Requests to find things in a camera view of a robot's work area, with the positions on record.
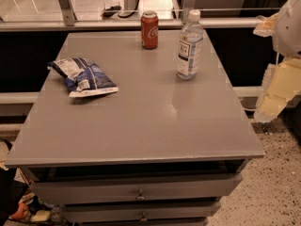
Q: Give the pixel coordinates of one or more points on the orange yellow clutter on floor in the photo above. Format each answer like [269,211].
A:
[30,206]

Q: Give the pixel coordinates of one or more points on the grey drawer cabinet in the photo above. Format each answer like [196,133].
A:
[155,125]

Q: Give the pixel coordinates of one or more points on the upper grey drawer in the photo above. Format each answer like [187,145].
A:
[138,189]

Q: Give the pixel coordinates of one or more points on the clear blue plastic water bottle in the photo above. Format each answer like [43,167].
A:
[190,42]

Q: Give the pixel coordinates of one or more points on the grey drawer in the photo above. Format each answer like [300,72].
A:
[138,189]
[140,211]

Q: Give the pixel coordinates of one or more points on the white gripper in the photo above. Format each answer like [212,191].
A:
[289,27]

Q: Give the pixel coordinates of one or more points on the black object behind glass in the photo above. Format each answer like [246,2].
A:
[109,12]

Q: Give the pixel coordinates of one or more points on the blue white chip bag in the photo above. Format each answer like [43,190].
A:
[83,77]

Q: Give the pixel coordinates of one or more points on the metal window rail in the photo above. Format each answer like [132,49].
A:
[106,25]

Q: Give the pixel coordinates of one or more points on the red soda can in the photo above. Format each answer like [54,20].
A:
[149,30]

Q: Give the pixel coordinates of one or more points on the lower grey drawer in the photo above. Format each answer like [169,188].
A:
[140,211]

